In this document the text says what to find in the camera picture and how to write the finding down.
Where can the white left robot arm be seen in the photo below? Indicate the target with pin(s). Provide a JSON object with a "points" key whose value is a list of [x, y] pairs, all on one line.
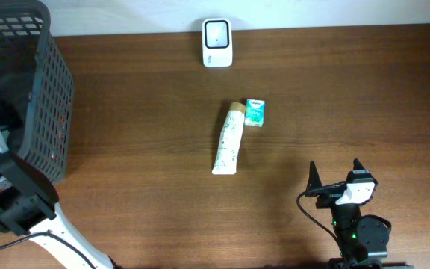
{"points": [[30, 209]]}

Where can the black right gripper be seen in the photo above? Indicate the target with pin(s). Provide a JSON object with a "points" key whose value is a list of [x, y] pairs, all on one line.
{"points": [[329, 190]]}

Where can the dark grey plastic basket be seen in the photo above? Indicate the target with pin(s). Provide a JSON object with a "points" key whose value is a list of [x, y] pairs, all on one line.
{"points": [[36, 88]]}

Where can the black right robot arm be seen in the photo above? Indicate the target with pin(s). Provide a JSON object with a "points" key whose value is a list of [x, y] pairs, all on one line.
{"points": [[362, 239]]}

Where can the white floral cream tube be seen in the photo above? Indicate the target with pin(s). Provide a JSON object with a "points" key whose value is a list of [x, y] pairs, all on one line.
{"points": [[230, 140]]}

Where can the white barcode scanner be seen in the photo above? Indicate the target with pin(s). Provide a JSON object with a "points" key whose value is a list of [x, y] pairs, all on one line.
{"points": [[217, 43]]}

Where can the small green tissue pack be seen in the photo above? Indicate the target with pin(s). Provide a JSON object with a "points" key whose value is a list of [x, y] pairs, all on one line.
{"points": [[254, 112]]}

